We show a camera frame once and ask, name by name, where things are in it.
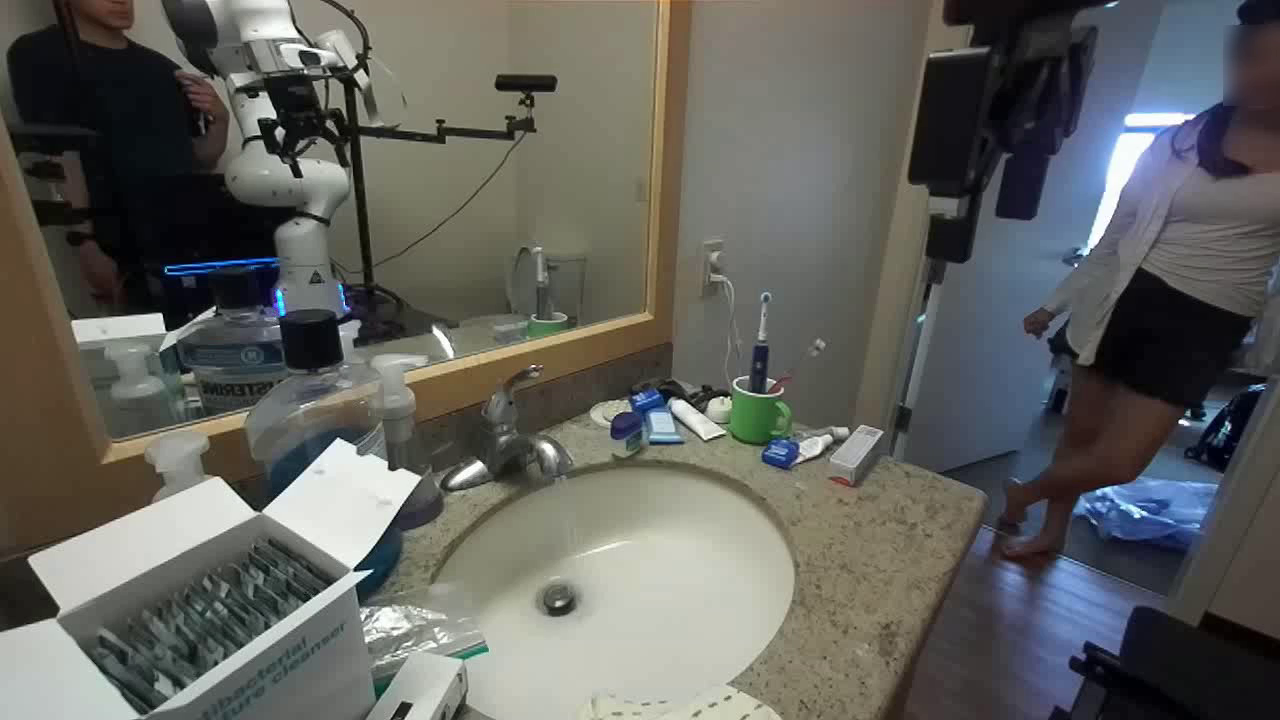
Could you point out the chrome sink tap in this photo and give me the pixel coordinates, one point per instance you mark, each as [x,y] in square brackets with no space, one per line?
[520,459]

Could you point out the blue flat packet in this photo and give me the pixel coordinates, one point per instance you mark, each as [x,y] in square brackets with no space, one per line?
[656,420]

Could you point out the small blue lidded jar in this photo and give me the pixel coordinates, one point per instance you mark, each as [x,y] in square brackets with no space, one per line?
[625,434]

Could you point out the white toothpaste tube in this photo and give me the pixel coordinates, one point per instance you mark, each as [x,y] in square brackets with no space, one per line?
[697,416]

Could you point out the electric toothbrush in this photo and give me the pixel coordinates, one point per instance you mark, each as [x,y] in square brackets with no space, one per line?
[763,357]

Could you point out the green plastic cup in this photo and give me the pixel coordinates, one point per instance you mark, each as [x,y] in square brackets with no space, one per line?
[758,413]

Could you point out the small blue floss container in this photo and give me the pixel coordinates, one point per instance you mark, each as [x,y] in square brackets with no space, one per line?
[783,455]

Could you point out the small white squeeze tube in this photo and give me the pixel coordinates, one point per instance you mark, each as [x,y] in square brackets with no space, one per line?
[816,444]

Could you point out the white oval sink basin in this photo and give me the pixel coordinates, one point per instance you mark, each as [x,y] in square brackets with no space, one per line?
[667,561]

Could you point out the long white carton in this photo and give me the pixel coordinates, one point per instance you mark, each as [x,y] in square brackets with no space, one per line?
[858,455]

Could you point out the small clear plastic bottle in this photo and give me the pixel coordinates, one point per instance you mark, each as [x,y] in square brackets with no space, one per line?
[394,407]

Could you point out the granite topped vanity cabinet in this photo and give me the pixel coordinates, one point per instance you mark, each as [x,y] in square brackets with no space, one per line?
[864,561]

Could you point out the blue mouthwash bottle black cap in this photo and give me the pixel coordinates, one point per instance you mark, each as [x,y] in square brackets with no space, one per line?
[310,401]

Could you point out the small white carton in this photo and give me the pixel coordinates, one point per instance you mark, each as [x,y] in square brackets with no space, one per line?
[423,684]

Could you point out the hanging dark clothes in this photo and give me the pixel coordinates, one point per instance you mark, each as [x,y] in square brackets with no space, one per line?
[1024,92]

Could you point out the open white cardboard box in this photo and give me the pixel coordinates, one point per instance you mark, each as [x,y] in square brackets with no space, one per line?
[266,666]

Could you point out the blue cloth heap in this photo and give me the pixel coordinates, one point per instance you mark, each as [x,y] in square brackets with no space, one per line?
[1146,515]

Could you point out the standing person white shirt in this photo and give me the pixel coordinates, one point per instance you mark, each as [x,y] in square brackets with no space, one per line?
[1186,241]

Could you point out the white wall outlet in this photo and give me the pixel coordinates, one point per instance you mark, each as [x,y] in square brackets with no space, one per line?
[716,266]

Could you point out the wooden framed wall mirror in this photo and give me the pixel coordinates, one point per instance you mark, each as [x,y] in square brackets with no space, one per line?
[673,161]

